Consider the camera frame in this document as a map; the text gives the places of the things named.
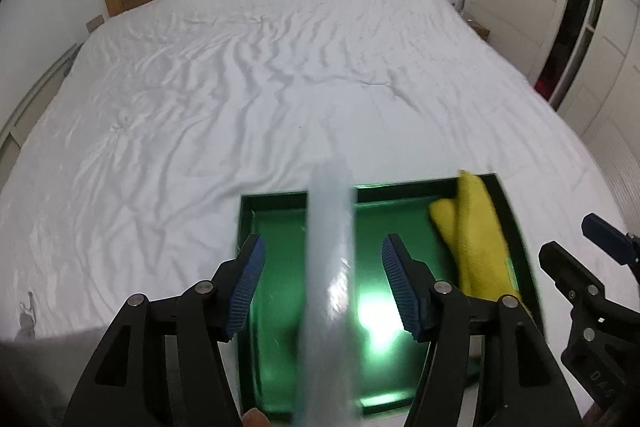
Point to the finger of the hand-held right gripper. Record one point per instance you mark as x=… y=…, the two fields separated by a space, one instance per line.
x=605 y=234
x=565 y=267

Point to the beige window frame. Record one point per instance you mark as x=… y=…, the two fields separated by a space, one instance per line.
x=35 y=97

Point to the yellow cloth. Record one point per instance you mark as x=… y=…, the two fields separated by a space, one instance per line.
x=475 y=237

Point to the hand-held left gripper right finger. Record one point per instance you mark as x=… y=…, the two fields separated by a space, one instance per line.
x=400 y=287

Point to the translucent plastic box lid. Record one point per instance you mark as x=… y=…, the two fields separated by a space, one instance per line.
x=330 y=257

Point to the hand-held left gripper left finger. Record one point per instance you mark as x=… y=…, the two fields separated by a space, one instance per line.
x=247 y=287

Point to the green storage box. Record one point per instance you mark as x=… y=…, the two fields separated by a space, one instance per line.
x=280 y=257

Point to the beige wall socket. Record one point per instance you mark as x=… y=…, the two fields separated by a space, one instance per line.
x=95 y=21

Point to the person's left hand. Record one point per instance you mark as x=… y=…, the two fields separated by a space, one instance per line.
x=256 y=418

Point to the wooden nightstand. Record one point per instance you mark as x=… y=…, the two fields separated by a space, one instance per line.
x=477 y=26

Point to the bed with white sheet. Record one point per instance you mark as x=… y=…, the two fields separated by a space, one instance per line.
x=250 y=82

